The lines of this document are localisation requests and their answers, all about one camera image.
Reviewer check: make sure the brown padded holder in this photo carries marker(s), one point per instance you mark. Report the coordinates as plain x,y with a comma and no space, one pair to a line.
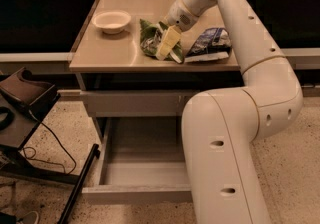
31,98

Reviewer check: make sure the green jalapeno chip bag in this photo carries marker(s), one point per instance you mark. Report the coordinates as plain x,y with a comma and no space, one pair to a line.
150,38

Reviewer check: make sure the closed grey top drawer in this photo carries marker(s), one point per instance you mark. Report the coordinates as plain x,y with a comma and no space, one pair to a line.
136,103

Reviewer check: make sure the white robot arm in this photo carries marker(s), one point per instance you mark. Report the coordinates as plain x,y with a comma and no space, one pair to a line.
218,125

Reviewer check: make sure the white paper bowl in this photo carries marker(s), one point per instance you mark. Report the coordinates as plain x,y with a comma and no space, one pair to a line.
111,22

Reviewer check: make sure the blue chip bag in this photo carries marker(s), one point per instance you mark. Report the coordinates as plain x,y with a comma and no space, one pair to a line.
213,44

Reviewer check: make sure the black floor bar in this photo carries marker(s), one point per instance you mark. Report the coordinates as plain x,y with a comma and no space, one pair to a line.
94,154

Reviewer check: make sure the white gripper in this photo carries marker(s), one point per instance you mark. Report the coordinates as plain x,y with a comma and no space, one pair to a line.
178,17

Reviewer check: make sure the white shoe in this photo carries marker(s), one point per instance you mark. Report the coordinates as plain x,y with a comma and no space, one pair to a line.
30,218

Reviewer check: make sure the open grey middle drawer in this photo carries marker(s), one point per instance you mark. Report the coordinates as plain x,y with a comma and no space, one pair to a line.
141,161

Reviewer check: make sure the grey drawer cabinet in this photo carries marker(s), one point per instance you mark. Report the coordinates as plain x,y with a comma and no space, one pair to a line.
115,62

